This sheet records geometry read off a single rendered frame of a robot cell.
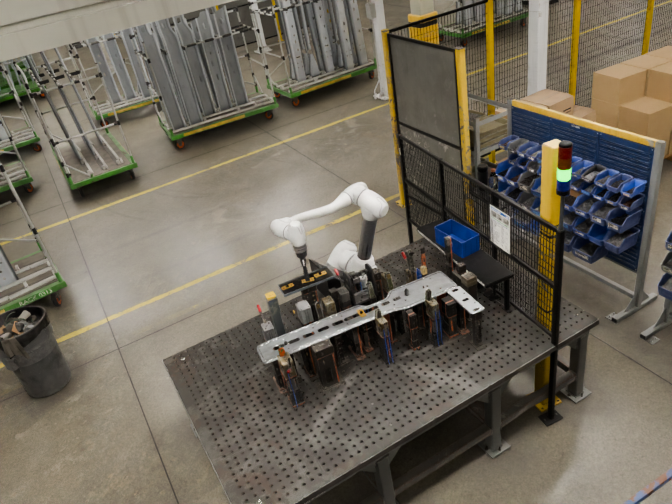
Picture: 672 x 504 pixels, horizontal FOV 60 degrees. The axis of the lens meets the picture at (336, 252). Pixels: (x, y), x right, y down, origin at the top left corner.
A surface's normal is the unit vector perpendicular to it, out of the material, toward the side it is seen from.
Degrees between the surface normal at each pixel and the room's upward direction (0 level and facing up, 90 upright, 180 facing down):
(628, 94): 90
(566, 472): 0
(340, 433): 0
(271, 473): 0
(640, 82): 90
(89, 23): 90
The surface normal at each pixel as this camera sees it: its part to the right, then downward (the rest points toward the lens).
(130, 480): -0.16, -0.83
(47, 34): 0.49, 0.40
